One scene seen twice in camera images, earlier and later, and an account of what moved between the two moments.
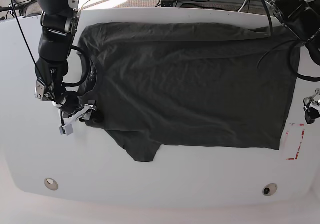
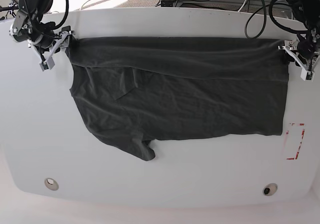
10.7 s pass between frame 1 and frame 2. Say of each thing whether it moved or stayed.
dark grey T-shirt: moved
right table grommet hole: stayed
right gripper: moved
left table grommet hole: stayed
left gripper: moved
